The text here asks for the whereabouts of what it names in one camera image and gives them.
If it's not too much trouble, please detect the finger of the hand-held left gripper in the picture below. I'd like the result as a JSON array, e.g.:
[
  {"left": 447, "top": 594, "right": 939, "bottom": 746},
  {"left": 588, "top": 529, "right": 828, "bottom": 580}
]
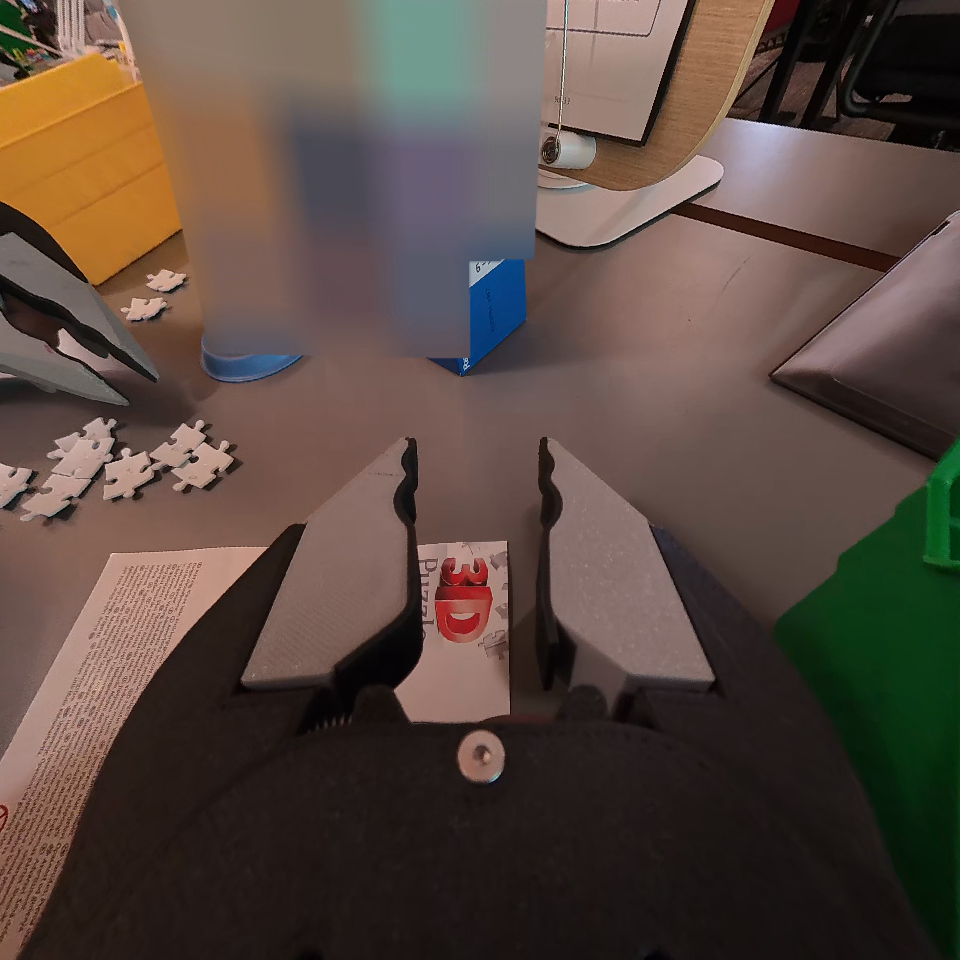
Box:
[
  {"left": 0, "top": 311, "right": 131, "bottom": 405},
  {"left": 0, "top": 232, "right": 160, "bottom": 386}
]

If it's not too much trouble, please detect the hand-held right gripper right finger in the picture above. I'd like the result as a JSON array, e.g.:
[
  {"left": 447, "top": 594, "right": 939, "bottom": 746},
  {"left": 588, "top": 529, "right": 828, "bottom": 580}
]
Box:
[{"left": 536, "top": 435, "right": 716, "bottom": 711}]

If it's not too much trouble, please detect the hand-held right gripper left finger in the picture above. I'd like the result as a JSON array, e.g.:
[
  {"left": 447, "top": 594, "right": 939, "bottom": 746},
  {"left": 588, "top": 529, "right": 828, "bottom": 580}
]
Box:
[{"left": 237, "top": 435, "right": 424, "bottom": 690}]

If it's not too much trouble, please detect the pile of white puzzle pieces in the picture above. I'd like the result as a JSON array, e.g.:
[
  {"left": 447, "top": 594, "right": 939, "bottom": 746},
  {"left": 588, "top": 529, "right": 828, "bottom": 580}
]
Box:
[{"left": 0, "top": 418, "right": 236, "bottom": 525}]

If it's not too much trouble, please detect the blue round puzzle stand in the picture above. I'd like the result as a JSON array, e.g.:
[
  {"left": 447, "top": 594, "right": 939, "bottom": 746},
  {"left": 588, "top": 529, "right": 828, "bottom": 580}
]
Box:
[{"left": 200, "top": 338, "right": 308, "bottom": 386}]

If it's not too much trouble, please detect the colourful cardboard puzzle box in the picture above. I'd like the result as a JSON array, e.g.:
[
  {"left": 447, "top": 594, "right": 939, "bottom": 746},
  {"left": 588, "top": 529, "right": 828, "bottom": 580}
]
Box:
[{"left": 425, "top": 262, "right": 527, "bottom": 376}]

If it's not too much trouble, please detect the yellow plastic bin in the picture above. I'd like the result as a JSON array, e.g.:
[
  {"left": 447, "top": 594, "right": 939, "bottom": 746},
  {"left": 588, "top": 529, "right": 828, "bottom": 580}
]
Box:
[{"left": 0, "top": 52, "right": 181, "bottom": 287}]

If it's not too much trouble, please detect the green toy box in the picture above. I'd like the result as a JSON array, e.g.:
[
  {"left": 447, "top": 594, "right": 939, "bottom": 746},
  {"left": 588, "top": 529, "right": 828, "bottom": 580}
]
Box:
[{"left": 0, "top": 0, "right": 61, "bottom": 77}]

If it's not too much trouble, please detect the clear plastic stand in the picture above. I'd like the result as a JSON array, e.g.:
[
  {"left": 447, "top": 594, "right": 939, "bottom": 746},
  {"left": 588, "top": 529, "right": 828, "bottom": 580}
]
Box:
[{"left": 61, "top": 0, "right": 92, "bottom": 58}]

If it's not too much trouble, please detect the printed instruction leaflet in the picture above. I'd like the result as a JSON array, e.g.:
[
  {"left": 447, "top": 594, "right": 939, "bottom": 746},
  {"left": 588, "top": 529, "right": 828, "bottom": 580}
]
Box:
[{"left": 0, "top": 541, "right": 511, "bottom": 960}]

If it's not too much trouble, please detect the green plastic bin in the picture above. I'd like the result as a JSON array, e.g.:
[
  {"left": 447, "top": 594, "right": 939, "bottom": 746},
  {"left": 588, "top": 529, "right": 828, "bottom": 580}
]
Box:
[{"left": 771, "top": 441, "right": 960, "bottom": 960}]

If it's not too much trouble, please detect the white roller with metal rod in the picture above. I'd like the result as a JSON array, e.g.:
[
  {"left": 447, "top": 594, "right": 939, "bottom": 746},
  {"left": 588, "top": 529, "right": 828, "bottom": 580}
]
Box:
[{"left": 536, "top": 0, "right": 596, "bottom": 171}]

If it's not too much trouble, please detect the curved wooden sign stand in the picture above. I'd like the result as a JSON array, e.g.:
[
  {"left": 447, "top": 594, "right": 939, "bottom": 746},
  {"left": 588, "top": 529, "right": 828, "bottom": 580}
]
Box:
[{"left": 536, "top": 0, "right": 775, "bottom": 251}]

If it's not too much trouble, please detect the white printed sign sheet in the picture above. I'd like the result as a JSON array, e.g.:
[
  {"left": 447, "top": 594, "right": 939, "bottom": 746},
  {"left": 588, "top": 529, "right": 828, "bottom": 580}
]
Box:
[{"left": 544, "top": 0, "right": 693, "bottom": 148}]

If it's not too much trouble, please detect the black office chair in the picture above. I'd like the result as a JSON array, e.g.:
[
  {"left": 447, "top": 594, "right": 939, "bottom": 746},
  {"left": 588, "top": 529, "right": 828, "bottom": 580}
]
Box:
[{"left": 756, "top": 0, "right": 960, "bottom": 129}]

